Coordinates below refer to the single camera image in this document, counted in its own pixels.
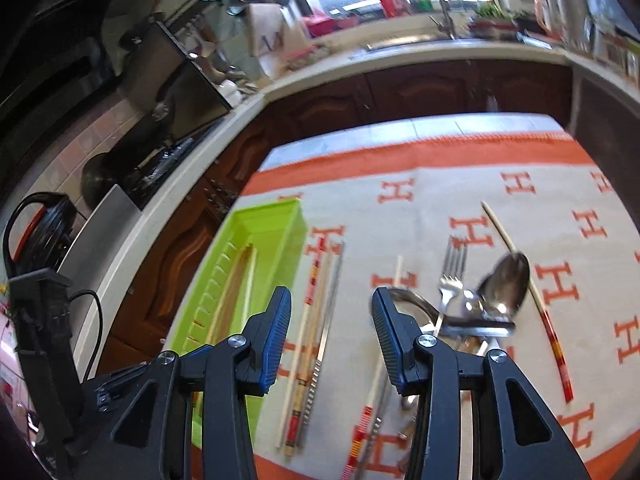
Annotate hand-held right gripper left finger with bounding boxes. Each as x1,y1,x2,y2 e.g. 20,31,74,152
75,286,293,480

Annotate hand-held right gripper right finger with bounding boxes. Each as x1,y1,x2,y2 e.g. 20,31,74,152
370,286,593,480

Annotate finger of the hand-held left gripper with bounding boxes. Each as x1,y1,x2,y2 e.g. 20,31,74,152
95,362,166,411

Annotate steel chopstick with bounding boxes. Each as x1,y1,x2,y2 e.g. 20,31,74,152
357,390,391,480
300,242,347,443

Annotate brown wooden chopstick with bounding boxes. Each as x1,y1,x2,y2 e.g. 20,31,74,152
207,245,253,343

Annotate wooden banded chopstick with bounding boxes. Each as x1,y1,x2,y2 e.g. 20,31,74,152
284,252,335,457

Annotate red striped chopstick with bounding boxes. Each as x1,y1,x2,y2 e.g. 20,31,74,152
480,200,575,405
341,254,405,480
277,240,326,451

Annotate small steel spoon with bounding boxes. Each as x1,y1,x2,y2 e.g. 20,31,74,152
457,287,488,321

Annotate steel fork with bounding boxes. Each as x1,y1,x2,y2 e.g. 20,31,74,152
432,236,469,336

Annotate green plastic utensil tray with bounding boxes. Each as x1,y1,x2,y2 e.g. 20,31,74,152
170,197,309,461

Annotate large steel spoon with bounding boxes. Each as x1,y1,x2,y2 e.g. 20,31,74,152
477,251,531,323

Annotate stainless steel sheet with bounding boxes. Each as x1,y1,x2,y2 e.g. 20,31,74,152
57,184,146,286

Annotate orange patterned blanket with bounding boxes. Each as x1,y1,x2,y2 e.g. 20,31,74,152
190,130,640,480

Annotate black round pan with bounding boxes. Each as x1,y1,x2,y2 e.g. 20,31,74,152
81,152,123,207

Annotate black gas stove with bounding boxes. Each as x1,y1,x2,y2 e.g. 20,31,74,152
120,132,206,198

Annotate dark wooden kitchen cabinets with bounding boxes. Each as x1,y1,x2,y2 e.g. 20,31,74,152
97,57,576,361

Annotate stacked white bowls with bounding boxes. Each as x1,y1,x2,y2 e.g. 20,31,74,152
217,80,246,103

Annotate white kitchen countertop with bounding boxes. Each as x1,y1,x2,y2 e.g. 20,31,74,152
60,35,640,361

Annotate clear container pink lid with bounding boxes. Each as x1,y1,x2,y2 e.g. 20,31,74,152
285,45,333,68

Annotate steel kitchen sink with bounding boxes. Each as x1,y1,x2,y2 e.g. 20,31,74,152
362,35,471,53

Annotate built-in appliance dark door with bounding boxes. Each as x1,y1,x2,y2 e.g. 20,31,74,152
570,67,640,221

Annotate pale cutting board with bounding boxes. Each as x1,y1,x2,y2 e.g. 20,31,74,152
247,2,306,58

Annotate black range hood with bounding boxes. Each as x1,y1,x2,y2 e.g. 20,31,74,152
0,0,121,126

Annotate pink bowl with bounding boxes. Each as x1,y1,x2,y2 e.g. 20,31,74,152
305,15,336,38

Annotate steel basin with greens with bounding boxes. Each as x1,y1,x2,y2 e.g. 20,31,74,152
470,2,518,38

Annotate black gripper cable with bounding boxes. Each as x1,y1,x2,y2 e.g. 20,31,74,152
65,289,104,378

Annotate black looped cable bundle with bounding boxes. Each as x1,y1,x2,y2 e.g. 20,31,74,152
2,192,77,281

